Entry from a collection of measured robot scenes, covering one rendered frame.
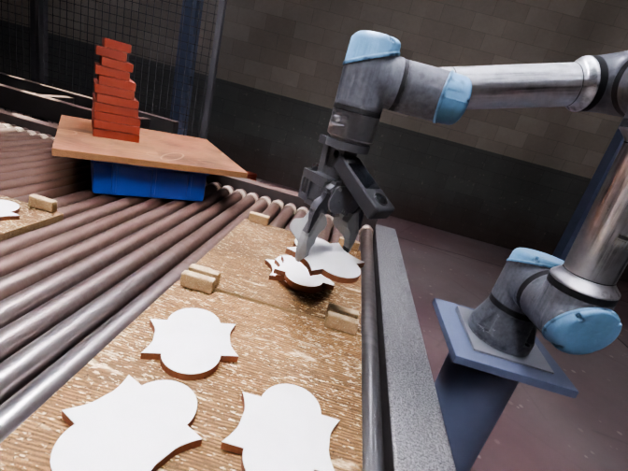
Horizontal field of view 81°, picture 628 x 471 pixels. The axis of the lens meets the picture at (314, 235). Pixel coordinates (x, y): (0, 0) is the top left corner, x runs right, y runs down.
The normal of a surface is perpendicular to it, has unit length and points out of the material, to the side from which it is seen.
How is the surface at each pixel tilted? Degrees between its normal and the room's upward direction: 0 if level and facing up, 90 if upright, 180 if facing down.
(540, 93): 110
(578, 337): 101
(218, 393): 0
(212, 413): 0
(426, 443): 0
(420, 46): 90
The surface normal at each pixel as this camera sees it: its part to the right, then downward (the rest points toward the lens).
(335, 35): -0.14, 0.31
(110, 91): 0.48, 0.41
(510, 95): 0.00, 0.70
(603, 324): -0.03, 0.51
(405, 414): 0.25, -0.91
